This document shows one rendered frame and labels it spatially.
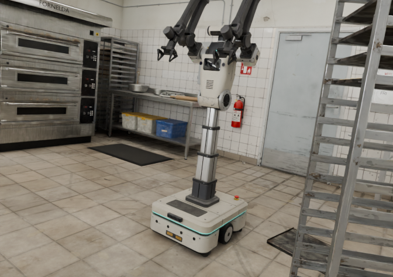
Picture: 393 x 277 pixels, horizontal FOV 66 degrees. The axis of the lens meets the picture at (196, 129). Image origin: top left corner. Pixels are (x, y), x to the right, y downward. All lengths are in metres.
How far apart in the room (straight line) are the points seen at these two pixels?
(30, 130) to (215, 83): 3.18
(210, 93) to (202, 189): 0.71
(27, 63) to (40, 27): 0.52
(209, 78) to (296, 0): 2.86
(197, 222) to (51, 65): 3.38
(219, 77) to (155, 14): 4.18
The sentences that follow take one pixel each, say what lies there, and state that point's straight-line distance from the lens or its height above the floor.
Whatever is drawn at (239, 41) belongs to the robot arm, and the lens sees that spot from 2.02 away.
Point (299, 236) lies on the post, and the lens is 1.66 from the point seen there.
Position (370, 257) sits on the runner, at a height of 0.42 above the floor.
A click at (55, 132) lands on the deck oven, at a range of 4.93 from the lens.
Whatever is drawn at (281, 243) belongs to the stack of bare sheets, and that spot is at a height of 0.02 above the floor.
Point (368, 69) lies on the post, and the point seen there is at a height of 1.26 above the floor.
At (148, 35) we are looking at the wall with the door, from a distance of 6.23.
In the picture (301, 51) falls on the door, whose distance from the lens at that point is 4.65.
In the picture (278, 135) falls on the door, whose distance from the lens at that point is 4.70.
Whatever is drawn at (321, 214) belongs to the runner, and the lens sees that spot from 1.64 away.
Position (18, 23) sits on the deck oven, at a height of 1.66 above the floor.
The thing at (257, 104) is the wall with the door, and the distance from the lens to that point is 4.78.
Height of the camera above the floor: 1.15
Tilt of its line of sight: 9 degrees down
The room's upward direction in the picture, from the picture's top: 6 degrees clockwise
